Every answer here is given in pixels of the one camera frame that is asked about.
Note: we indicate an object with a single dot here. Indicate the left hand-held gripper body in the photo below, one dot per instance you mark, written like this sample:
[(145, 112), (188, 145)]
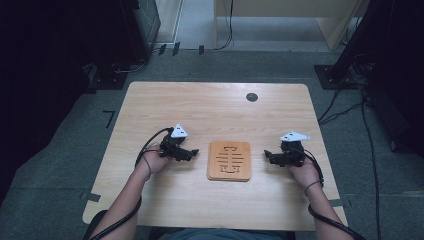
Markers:
[(171, 144)]

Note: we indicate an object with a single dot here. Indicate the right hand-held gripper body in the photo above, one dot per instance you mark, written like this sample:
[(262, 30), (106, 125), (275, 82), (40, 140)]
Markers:
[(292, 150)]

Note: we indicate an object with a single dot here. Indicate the person's left hand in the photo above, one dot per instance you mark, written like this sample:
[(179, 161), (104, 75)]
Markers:
[(156, 163)]

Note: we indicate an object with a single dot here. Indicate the person's right hand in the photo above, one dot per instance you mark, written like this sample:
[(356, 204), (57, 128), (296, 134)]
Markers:
[(305, 175)]

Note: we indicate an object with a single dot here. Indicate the black left wrist band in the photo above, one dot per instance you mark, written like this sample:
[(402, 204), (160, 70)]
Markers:
[(148, 168)]

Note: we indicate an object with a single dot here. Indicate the black wrist band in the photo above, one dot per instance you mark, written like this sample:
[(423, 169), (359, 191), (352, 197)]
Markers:
[(148, 168), (311, 185)]

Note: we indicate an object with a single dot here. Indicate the black right wrist band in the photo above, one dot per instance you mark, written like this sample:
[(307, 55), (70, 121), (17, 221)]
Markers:
[(311, 185)]

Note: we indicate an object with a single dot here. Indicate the round black table grommet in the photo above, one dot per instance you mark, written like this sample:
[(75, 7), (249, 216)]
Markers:
[(251, 97)]

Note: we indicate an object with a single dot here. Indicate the grey floor tape strip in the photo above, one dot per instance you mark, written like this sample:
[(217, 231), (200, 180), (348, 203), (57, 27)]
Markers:
[(337, 202), (90, 196)]

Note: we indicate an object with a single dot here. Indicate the person's blue-grey shirt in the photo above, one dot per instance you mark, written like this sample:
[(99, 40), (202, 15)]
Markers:
[(220, 235)]

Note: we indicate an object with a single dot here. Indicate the dark cabinet with glass side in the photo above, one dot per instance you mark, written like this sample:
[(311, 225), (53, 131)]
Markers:
[(146, 23)]

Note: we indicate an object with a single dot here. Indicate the light wooden desk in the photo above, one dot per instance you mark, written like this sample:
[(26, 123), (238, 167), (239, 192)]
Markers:
[(286, 8)]

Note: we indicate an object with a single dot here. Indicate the black stand base plate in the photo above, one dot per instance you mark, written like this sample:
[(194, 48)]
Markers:
[(333, 78)]

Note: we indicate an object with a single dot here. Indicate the dark stand base plate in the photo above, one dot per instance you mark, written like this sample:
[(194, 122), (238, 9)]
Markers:
[(110, 80)]

